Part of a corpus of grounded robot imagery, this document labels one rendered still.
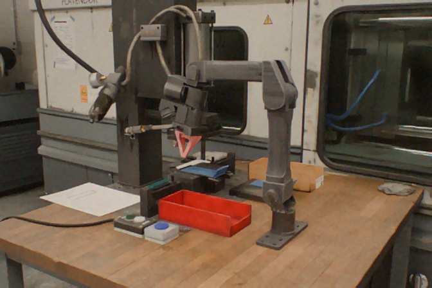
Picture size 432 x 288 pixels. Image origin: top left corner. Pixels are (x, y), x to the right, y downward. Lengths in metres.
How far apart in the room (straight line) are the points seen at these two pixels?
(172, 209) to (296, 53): 0.97
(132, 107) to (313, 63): 0.77
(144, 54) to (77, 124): 1.53
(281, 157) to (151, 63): 0.59
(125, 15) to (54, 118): 1.70
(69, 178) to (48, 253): 2.00
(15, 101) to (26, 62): 2.93
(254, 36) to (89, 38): 1.16
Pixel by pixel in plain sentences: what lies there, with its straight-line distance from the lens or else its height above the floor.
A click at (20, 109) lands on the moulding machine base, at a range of 4.65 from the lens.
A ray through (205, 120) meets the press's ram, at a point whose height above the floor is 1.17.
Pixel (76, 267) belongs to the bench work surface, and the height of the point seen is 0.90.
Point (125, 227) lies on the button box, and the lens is 1.32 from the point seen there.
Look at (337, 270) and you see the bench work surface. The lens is 1.16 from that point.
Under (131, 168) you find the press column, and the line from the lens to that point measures 1.72.
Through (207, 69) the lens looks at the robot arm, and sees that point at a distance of 1.29.
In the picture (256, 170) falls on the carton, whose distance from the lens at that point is 1.75.
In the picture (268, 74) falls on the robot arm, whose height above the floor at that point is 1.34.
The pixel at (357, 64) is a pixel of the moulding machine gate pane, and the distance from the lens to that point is 1.91.
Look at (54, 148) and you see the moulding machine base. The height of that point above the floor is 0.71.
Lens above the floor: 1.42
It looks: 12 degrees down
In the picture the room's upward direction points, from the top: straight up
